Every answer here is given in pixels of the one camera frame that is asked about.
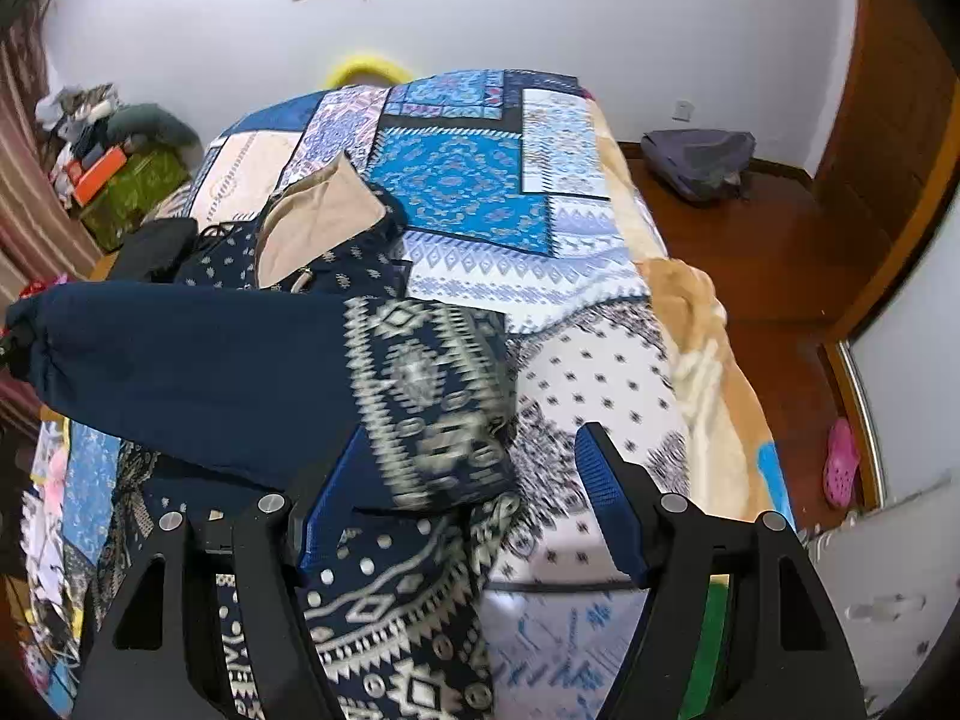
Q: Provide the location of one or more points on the grey-green cushion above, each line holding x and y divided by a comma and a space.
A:
161, 124

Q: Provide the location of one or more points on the white plastic bin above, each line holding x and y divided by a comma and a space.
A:
885, 585

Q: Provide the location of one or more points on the striped maroon curtain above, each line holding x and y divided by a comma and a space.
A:
30, 217

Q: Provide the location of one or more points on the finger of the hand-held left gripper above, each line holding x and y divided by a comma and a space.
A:
9, 349

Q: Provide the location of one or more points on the pink clog shoe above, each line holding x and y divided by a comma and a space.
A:
840, 461

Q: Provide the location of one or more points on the green patterned box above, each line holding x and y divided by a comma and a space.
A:
139, 191

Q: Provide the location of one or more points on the navy patterned hooded jacket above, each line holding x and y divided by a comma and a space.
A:
225, 379

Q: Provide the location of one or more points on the yellow hoop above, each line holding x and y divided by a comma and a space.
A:
367, 64

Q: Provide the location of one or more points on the grey backpack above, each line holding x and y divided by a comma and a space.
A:
701, 161

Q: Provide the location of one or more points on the green board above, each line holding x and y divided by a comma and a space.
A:
709, 652

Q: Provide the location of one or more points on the orange box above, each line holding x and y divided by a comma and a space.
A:
97, 176

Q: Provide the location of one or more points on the pile of mixed clutter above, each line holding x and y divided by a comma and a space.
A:
75, 116

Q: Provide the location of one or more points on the beige fleece blanket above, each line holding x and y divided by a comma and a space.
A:
694, 300

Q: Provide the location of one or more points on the black cloth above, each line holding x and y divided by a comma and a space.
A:
154, 247

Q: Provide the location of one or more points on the blue patchwork printed blanket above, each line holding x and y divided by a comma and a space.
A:
465, 172

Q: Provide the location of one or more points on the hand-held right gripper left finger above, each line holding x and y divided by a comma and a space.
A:
335, 499

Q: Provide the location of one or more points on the brown wooden wardrobe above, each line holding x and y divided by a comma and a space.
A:
889, 127

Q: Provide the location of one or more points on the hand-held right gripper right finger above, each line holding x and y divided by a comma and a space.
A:
606, 499

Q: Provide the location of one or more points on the white wall socket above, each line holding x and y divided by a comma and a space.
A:
681, 109

